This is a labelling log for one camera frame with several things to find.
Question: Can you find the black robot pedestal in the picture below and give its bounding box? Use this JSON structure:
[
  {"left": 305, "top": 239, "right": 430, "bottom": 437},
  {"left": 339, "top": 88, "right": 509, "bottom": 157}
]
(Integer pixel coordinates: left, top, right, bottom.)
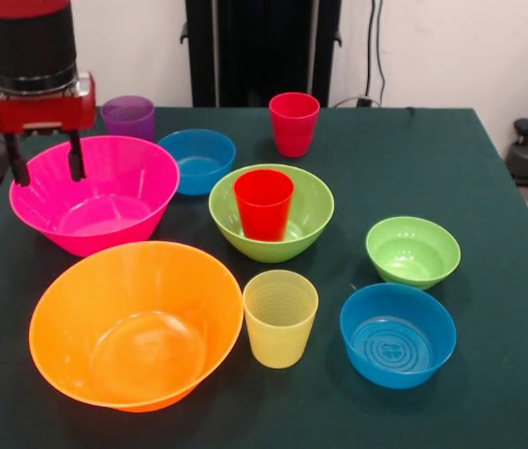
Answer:
[{"left": 180, "top": 0, "right": 344, "bottom": 109}]

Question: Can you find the crimson pink plastic cup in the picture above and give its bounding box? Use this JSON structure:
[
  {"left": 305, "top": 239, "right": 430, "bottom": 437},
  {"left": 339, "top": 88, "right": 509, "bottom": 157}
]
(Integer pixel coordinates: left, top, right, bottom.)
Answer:
[{"left": 269, "top": 92, "right": 321, "bottom": 159}]

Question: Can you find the yellow plastic cup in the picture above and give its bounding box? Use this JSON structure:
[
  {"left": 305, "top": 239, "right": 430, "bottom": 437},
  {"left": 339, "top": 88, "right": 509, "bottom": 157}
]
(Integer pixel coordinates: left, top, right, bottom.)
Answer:
[{"left": 242, "top": 269, "right": 320, "bottom": 369}]

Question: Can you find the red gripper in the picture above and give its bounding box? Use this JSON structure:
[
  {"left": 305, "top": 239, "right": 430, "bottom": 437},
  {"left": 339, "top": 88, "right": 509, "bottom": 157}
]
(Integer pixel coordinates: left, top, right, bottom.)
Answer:
[{"left": 0, "top": 70, "right": 97, "bottom": 188}]

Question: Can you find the black hanging cable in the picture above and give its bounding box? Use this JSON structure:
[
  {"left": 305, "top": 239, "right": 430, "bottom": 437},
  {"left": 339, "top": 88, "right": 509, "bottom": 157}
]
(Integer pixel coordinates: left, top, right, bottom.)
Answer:
[{"left": 364, "top": 0, "right": 387, "bottom": 107}]

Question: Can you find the large green plastic bowl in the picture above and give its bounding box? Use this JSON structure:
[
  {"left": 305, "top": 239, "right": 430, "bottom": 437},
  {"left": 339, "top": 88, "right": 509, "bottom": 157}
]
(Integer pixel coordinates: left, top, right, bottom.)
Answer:
[{"left": 208, "top": 163, "right": 336, "bottom": 264}]

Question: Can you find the blue plastic bowl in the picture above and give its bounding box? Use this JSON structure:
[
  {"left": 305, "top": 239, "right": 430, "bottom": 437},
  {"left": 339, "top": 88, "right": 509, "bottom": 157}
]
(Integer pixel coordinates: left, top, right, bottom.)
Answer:
[
  {"left": 156, "top": 128, "right": 238, "bottom": 196},
  {"left": 339, "top": 282, "right": 458, "bottom": 390}
]

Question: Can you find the small green plastic bowl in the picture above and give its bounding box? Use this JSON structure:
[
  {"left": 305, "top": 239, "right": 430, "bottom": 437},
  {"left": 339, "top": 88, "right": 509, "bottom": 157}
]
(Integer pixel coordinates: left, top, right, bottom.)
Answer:
[{"left": 365, "top": 215, "right": 462, "bottom": 291}]

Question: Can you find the large pink plastic bowl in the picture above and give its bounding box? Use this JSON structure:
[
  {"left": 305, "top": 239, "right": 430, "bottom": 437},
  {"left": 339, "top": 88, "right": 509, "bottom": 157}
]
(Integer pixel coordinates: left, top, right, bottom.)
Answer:
[{"left": 8, "top": 135, "right": 182, "bottom": 258}]

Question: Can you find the purple plastic cup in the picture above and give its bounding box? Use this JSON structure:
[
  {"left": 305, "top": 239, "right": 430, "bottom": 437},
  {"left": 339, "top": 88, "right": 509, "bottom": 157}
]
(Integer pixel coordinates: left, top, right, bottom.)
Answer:
[{"left": 100, "top": 94, "right": 156, "bottom": 143}]

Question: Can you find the orange plastic bowl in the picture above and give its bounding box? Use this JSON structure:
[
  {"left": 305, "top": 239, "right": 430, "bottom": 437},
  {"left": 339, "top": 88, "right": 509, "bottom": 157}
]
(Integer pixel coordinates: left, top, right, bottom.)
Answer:
[{"left": 28, "top": 240, "right": 245, "bottom": 413}]

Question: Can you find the dark green table cloth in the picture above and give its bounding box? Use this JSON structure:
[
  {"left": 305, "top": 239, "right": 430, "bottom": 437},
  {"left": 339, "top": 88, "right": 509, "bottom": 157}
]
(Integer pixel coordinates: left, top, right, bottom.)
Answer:
[{"left": 0, "top": 106, "right": 528, "bottom": 449}]

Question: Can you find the red plastic cup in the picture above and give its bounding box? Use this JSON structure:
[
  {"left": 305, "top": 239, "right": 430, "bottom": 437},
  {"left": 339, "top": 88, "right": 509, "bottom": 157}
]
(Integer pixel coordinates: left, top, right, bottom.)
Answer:
[{"left": 233, "top": 168, "right": 296, "bottom": 243}]

